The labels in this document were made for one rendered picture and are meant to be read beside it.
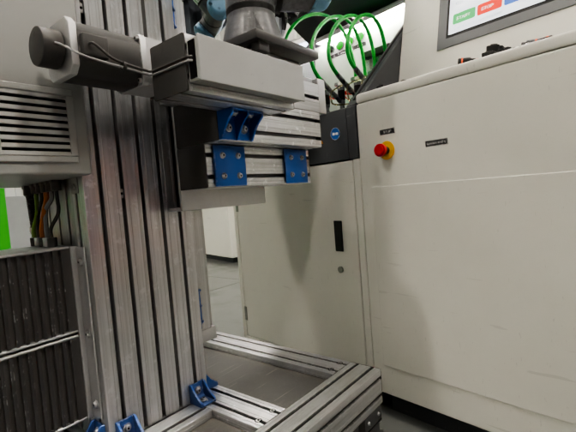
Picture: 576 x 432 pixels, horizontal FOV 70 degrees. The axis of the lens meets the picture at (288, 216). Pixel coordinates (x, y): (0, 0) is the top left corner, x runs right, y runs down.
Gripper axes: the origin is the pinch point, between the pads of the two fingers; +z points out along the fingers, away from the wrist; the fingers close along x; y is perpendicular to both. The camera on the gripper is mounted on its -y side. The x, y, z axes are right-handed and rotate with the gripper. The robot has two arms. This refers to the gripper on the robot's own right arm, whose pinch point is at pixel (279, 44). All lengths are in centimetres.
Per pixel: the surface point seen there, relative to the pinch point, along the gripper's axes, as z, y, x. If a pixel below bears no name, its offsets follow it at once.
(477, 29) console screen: 9, -28, 55
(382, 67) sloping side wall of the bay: 13.5, -17.9, 28.8
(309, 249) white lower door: 72, -3, 4
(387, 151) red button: 42, -2, 40
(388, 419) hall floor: 122, -1, 34
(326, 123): 30.0, -2.6, 16.4
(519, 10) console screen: 7, -28, 66
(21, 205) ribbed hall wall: 36, -17, -658
